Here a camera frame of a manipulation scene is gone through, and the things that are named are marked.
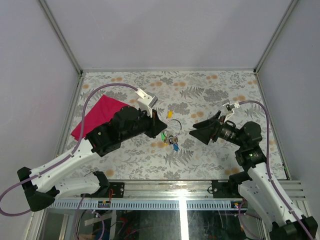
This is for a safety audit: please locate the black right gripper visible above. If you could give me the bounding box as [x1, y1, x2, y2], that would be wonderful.
[189, 111, 246, 148]

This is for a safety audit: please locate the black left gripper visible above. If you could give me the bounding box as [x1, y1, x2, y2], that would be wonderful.
[121, 107, 169, 143]

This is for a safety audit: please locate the large silver keyring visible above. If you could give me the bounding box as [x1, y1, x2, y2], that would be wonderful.
[164, 118, 182, 138]

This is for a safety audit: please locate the blue key tag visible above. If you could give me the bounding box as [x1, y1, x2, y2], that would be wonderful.
[173, 143, 179, 152]

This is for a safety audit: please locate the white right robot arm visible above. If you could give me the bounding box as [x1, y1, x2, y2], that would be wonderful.
[189, 112, 318, 240]

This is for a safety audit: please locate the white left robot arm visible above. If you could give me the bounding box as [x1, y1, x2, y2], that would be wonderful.
[17, 106, 168, 212]

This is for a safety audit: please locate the small yellow key tag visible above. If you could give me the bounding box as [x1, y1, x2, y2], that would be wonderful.
[167, 111, 173, 119]

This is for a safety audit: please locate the floral table mat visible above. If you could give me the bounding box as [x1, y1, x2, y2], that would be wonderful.
[68, 70, 287, 180]

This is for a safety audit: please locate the red cloth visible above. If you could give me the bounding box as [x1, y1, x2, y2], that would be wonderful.
[82, 95, 128, 138]

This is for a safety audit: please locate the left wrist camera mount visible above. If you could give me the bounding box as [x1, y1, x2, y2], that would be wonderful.
[135, 88, 158, 118]

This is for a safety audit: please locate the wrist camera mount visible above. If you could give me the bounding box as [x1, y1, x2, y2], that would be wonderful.
[223, 100, 240, 123]
[135, 88, 158, 118]

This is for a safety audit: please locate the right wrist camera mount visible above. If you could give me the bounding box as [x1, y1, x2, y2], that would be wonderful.
[223, 100, 240, 123]

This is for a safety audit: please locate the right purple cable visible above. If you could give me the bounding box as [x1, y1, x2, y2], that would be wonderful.
[237, 100, 316, 240]

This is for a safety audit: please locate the purple cable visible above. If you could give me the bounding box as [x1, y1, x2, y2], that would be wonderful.
[0, 83, 141, 217]
[237, 100, 316, 240]

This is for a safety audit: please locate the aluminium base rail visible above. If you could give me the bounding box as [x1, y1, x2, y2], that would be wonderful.
[37, 178, 307, 201]

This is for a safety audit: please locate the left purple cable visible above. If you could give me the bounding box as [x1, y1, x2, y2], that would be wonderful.
[0, 83, 141, 217]

